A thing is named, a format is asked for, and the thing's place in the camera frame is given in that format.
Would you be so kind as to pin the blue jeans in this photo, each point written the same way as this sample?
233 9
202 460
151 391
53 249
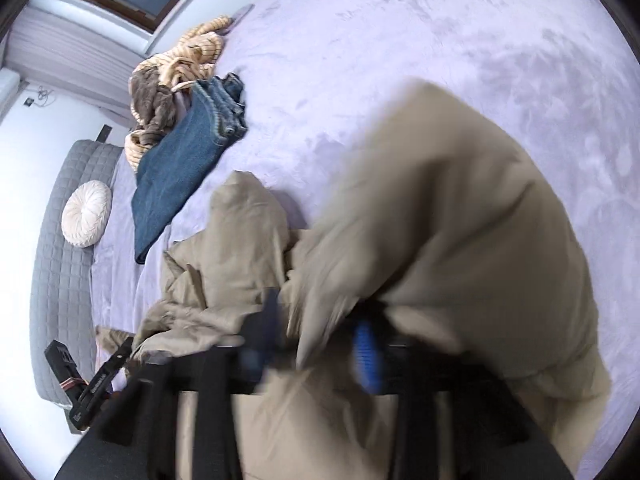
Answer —
175 175

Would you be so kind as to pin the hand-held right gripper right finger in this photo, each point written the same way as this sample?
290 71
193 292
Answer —
366 355

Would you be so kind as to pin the grey quilted headboard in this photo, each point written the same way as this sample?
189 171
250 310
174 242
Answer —
60 285

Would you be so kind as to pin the black wall charger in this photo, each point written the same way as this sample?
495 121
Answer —
29 102

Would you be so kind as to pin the brown plush garment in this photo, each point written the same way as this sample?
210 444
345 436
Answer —
152 100

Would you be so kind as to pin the striped beige plush garment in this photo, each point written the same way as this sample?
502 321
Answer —
195 50

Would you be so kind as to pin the round white cushion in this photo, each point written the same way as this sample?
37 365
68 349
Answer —
86 214

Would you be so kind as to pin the beige puffer jacket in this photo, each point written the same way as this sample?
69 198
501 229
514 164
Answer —
425 210

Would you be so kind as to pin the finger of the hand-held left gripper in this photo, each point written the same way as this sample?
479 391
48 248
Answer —
122 352

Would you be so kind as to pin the white pleated curtain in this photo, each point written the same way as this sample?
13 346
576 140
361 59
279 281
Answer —
75 45

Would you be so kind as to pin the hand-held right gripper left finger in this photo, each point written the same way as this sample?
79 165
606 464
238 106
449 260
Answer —
210 410

